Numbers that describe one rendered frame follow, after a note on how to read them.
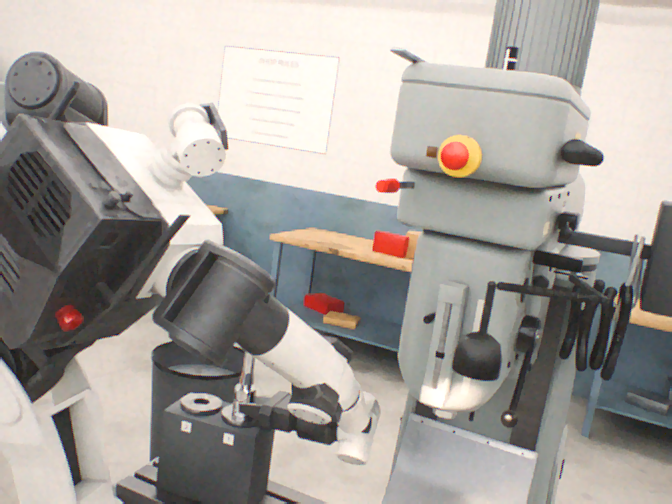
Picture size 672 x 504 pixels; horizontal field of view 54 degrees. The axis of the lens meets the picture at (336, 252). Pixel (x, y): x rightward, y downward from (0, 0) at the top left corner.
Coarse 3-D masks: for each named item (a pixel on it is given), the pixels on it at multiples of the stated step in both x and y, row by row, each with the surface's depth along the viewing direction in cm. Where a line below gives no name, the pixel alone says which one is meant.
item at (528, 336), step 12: (528, 324) 120; (540, 324) 123; (528, 336) 119; (516, 348) 122; (528, 348) 120; (528, 360) 119; (516, 384) 116; (516, 396) 115; (504, 420) 112; (516, 420) 112
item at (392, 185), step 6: (384, 180) 98; (390, 180) 100; (396, 180) 102; (378, 186) 98; (384, 186) 98; (390, 186) 99; (396, 186) 101; (402, 186) 105; (408, 186) 108; (384, 192) 98; (390, 192) 100
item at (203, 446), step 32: (192, 416) 143; (224, 416) 142; (160, 448) 145; (192, 448) 143; (224, 448) 140; (256, 448) 139; (160, 480) 146; (192, 480) 144; (224, 480) 141; (256, 480) 144
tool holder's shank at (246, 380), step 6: (246, 354) 141; (246, 360) 142; (252, 360) 142; (246, 366) 142; (252, 366) 142; (246, 372) 142; (252, 372) 143; (240, 378) 143; (246, 378) 142; (252, 378) 143; (246, 384) 142; (252, 384) 143
